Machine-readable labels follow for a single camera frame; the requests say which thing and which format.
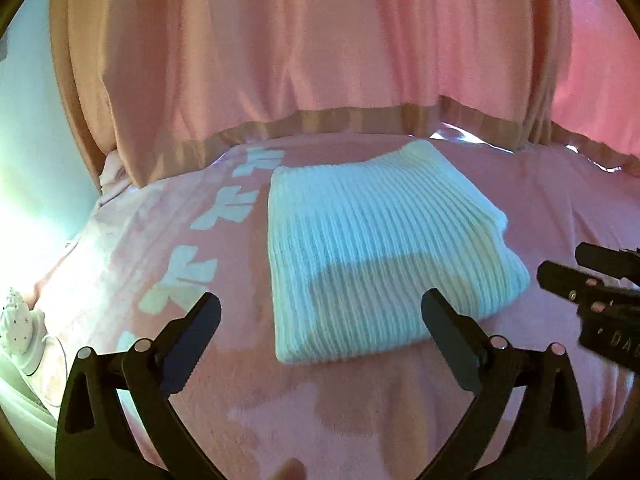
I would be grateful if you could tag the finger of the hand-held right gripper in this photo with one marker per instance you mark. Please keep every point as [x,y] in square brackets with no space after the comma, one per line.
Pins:
[562,277]
[602,257]

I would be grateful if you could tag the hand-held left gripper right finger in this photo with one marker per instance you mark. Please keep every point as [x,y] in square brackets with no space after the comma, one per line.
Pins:
[445,340]

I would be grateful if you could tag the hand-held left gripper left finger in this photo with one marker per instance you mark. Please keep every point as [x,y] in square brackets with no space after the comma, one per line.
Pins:
[192,340]

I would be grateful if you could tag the white ribbed knit sweater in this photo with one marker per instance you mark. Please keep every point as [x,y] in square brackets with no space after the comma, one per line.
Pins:
[360,240]

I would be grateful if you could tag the pink curtain with tan hem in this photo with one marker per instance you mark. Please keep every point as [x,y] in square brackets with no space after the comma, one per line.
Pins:
[300,35]

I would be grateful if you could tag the white spotted ornament lamp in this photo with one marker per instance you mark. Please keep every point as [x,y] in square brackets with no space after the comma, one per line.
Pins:
[17,330]

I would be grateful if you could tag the pink patterned blanket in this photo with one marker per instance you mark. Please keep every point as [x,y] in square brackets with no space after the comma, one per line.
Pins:
[550,200]

